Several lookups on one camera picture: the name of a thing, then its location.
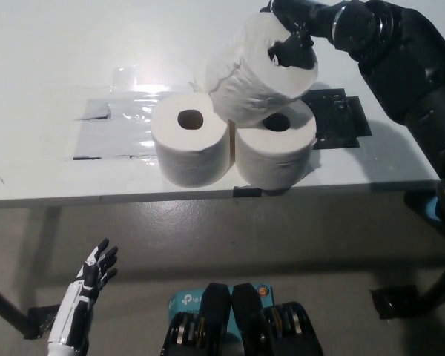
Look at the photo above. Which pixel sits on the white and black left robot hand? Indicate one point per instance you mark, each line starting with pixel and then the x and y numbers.
pixel 78 304

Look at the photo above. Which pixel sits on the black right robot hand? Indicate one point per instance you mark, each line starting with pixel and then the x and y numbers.
pixel 294 53

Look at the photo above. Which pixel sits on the crinkled white toilet paper roll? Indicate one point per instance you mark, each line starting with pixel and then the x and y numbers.
pixel 241 92

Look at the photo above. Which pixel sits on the smooth white toilet paper roll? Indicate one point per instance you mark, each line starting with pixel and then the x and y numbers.
pixel 270 159
pixel 199 82
pixel 191 155

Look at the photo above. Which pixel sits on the black floor tape patch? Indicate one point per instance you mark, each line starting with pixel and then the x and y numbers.
pixel 393 302
pixel 41 322

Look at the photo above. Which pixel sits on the black square tape patch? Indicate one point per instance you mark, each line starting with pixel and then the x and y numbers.
pixel 337 126

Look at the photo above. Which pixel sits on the teal tp-link box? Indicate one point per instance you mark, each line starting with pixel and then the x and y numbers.
pixel 181 300

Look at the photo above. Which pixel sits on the small black tape strip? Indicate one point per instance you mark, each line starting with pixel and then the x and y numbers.
pixel 246 191

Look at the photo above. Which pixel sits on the clear plastic sheet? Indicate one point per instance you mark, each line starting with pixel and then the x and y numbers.
pixel 115 130

